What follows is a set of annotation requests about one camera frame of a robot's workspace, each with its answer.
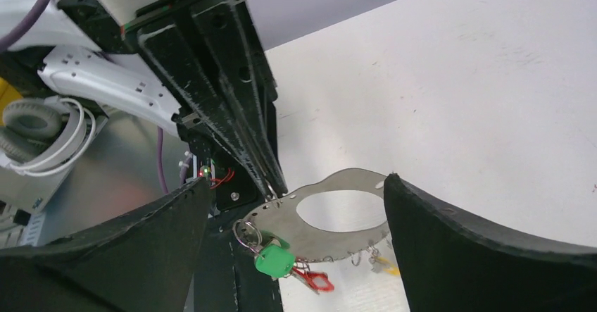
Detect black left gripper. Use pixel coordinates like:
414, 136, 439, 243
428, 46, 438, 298
58, 0, 287, 197

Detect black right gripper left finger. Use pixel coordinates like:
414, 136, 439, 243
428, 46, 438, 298
1, 180, 213, 311

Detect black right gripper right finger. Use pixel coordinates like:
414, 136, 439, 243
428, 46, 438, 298
383, 174, 596, 311

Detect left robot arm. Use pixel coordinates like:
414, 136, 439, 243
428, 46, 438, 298
1, 0, 287, 199

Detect white headphones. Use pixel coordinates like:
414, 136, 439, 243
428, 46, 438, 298
1, 96, 104, 177

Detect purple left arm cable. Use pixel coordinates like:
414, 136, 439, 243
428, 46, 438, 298
0, 0, 53, 54

